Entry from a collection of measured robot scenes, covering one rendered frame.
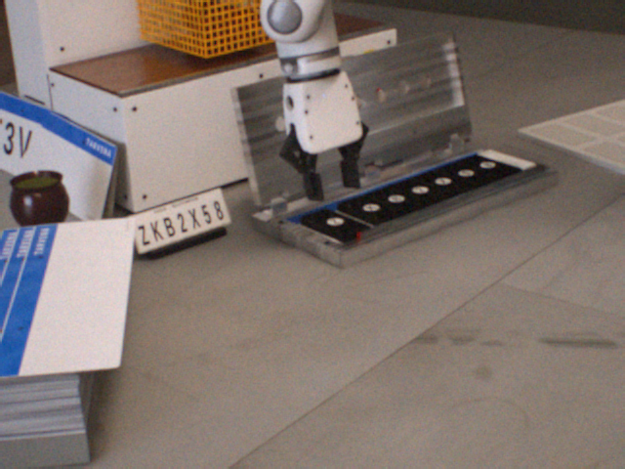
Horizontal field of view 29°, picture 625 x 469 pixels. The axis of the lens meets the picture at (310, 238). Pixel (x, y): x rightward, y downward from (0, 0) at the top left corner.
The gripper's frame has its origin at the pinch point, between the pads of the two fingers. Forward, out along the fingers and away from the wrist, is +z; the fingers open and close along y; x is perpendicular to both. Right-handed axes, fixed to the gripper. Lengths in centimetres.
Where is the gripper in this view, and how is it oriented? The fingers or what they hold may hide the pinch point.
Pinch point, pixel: (332, 183)
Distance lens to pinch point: 171.6
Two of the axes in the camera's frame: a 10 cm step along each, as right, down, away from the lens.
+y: 7.8, -2.8, 5.6
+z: 1.8, 9.6, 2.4
